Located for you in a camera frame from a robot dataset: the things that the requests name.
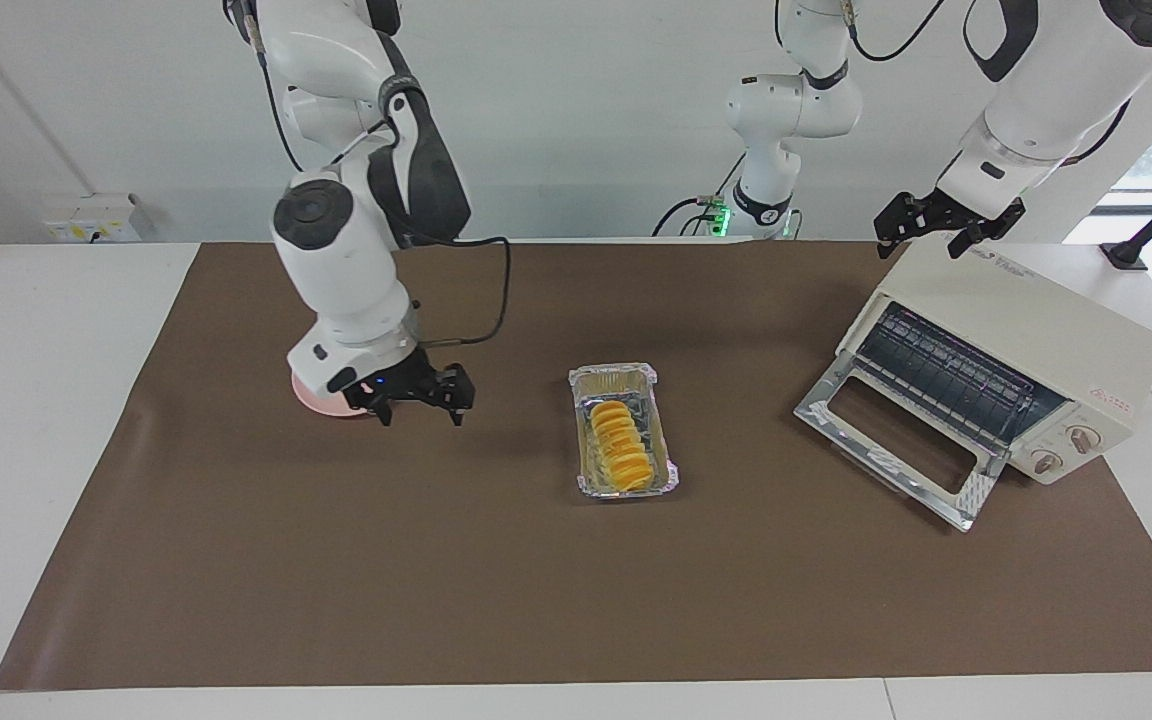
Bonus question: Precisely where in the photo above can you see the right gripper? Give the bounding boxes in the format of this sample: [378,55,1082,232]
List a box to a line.
[342,347,478,428]

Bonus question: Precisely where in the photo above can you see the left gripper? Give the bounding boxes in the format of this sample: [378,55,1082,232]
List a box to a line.
[873,189,1028,260]

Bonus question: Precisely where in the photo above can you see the cream toaster oven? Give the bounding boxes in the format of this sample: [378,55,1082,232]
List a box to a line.
[793,240,1152,533]

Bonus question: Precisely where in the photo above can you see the yellow sliced bread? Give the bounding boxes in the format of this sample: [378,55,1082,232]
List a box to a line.
[588,400,658,494]

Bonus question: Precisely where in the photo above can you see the glass oven door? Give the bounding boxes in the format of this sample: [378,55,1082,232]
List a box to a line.
[793,355,1007,533]

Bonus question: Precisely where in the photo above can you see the pink round plate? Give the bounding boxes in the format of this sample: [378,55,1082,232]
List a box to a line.
[291,370,379,420]

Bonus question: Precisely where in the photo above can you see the silver foil tray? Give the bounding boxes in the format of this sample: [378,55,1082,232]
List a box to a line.
[567,362,681,500]

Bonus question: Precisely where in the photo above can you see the white socket box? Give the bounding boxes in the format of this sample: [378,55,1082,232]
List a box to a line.
[40,194,144,245]

